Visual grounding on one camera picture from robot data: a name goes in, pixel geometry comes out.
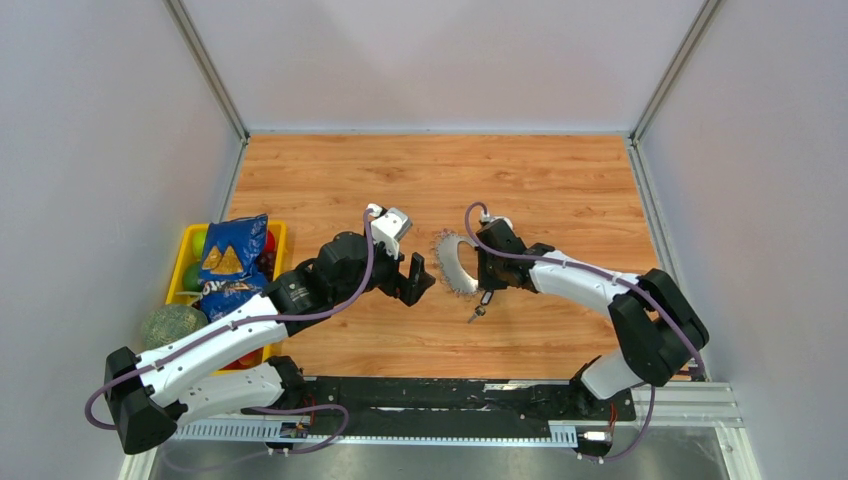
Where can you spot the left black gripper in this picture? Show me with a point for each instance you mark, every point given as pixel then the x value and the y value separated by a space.
pixel 409 289

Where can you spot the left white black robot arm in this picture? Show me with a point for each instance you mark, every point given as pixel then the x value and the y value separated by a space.
pixel 152 394

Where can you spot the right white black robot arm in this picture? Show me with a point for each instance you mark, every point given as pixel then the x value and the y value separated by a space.
pixel 657 330

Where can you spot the green apple lower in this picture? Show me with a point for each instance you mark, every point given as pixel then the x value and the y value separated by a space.
pixel 190 279

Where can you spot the yellow plastic tray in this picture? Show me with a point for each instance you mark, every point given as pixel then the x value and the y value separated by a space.
pixel 176 295

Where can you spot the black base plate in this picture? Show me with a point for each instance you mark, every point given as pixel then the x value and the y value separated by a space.
pixel 459 408

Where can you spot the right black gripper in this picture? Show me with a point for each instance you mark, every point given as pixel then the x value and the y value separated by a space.
pixel 483 280

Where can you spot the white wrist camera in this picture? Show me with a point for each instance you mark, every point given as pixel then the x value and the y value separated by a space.
pixel 487 218
pixel 388 227

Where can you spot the green netted melon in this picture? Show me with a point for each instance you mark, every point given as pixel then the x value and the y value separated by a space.
pixel 169 323

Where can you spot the key with black tag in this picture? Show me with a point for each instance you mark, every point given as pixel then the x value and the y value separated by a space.
pixel 480 309

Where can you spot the aluminium frame rail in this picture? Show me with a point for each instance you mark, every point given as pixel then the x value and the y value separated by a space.
pixel 678 404

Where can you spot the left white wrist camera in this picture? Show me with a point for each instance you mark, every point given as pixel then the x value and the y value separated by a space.
pixel 388 227

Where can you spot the large metal keyring with clips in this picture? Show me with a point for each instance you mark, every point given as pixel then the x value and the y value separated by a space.
pixel 447 252

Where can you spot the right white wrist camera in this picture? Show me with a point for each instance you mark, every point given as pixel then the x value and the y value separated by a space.
pixel 487 218

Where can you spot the blue chips bag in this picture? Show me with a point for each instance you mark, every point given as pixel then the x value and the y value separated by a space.
pixel 229 273

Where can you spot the green apple upper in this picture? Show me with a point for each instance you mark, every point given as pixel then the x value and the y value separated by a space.
pixel 198 239

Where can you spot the green apple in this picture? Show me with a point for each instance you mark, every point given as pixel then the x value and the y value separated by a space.
pixel 190 279
pixel 198 239

